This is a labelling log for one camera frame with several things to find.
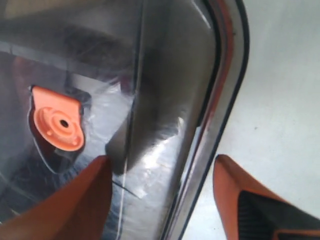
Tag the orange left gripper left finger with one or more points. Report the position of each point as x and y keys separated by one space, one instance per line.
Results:
x=78 y=211

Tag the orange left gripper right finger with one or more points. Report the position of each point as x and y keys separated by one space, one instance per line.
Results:
x=250 y=211

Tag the transparent lid with orange seal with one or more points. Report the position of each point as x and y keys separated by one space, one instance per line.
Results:
x=148 y=83

